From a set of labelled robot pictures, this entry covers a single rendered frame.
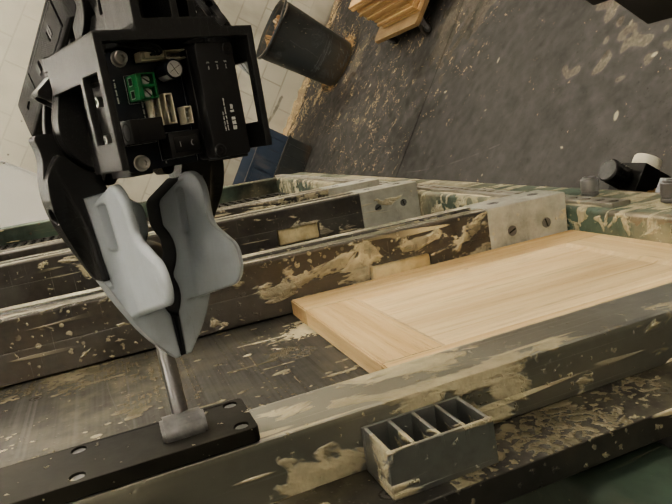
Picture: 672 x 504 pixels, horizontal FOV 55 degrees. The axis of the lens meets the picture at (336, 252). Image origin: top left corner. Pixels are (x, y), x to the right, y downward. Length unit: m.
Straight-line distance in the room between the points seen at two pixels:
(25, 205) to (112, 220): 4.29
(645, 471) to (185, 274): 0.32
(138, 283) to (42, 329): 0.43
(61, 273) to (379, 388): 0.81
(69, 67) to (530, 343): 0.34
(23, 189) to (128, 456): 4.25
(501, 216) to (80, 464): 0.62
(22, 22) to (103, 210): 5.81
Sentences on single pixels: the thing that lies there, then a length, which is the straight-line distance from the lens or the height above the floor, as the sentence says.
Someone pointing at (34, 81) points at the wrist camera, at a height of 1.53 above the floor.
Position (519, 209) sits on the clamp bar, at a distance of 0.88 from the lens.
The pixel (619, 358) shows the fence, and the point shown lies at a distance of 0.51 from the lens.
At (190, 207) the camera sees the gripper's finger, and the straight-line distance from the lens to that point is 0.33.
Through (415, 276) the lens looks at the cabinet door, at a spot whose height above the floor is 1.11.
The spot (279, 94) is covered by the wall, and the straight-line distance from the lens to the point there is 6.26.
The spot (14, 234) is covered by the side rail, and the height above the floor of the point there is 1.62.
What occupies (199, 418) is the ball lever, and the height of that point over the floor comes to 1.38.
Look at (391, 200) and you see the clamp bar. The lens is 1.26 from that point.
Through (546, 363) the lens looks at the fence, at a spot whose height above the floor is 1.18.
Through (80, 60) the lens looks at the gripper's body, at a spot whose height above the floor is 1.51.
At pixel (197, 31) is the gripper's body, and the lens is 0.28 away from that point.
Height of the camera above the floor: 1.49
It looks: 22 degrees down
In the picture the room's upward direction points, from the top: 68 degrees counter-clockwise
